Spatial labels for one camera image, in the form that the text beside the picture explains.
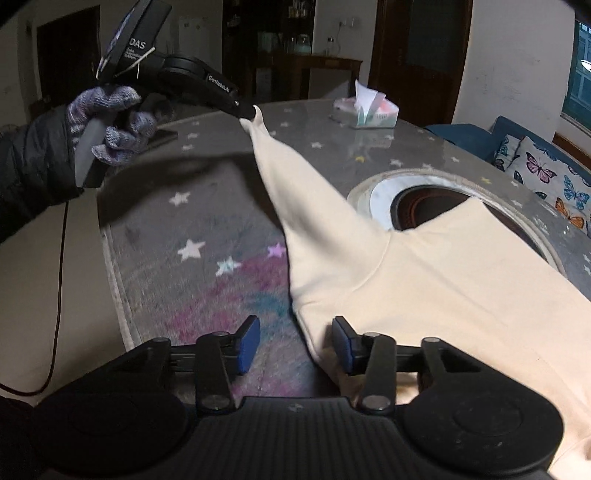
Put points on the dark wooden door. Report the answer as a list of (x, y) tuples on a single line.
[(419, 55)]

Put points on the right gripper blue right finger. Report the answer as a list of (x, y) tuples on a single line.
[(373, 356)]

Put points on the dark wooden sideboard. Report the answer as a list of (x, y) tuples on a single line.
[(313, 76)]

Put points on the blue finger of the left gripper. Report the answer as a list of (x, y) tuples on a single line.
[(163, 102)]

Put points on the window with green frame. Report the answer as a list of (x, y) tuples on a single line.
[(577, 102)]

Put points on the butterfly print pillow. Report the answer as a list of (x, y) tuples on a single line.
[(553, 181)]

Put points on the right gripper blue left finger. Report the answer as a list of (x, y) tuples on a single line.
[(220, 357)]

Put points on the black jacket left forearm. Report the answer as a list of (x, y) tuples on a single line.
[(37, 170)]

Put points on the cream hoodie sweatshirt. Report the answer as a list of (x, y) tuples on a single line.
[(463, 277)]

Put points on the tissue box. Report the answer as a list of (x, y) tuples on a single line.
[(367, 109)]

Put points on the blue sofa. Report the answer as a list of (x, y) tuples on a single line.
[(484, 144)]

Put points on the left hand in knit glove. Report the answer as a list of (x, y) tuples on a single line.
[(130, 129)]

